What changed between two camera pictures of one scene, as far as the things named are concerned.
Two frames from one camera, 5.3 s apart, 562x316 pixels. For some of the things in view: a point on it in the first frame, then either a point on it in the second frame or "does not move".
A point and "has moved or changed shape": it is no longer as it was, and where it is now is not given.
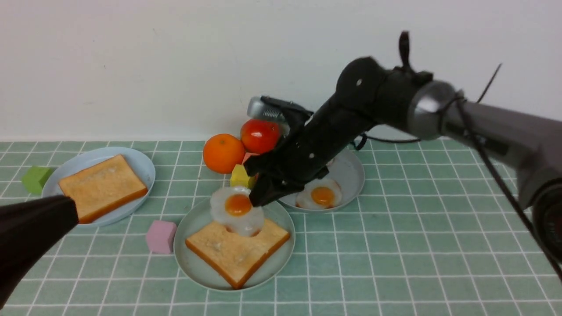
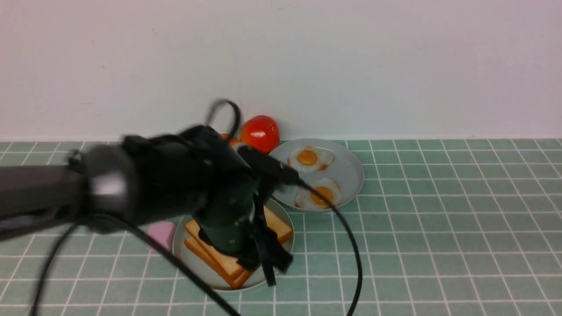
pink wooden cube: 160,237 does not move
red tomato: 259,136 does not move
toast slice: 102,187 has moved or changed shape
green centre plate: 199,218 does not move
